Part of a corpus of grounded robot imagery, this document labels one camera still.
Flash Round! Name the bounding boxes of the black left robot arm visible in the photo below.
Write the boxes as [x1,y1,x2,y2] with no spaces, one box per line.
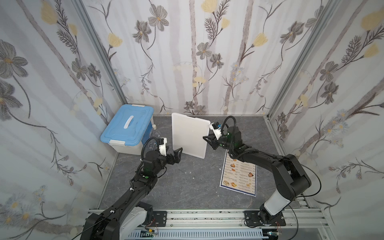
[78,137,183,240]

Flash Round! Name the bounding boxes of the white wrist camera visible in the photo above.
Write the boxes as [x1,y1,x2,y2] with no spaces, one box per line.
[210,122,223,140]
[158,138,167,157]

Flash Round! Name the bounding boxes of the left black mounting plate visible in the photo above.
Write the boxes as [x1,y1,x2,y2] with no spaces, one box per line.
[151,211,168,228]

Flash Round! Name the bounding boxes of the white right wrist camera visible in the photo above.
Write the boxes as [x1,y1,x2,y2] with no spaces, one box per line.
[210,122,223,140]

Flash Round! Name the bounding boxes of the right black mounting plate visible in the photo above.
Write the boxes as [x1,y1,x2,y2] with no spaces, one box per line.
[244,211,262,228]

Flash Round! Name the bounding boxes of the laminated dim sum menu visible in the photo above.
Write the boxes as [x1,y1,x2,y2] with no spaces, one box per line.
[220,151,257,197]

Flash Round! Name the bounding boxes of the black mounting plate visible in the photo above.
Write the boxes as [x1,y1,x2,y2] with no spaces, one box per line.
[151,211,168,228]
[244,211,262,228]

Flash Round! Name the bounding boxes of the white slotted cable duct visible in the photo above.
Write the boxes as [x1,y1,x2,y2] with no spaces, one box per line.
[122,229,269,240]

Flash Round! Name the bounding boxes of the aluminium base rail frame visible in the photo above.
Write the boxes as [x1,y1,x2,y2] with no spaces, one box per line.
[86,208,331,240]

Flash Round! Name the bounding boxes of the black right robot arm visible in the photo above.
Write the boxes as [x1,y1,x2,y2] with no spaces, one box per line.
[203,116,312,226]

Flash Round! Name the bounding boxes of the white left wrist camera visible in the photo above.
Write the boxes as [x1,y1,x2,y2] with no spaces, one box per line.
[158,138,167,157]

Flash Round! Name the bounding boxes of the blue lidded storage box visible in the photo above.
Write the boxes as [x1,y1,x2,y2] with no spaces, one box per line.
[100,104,154,155]

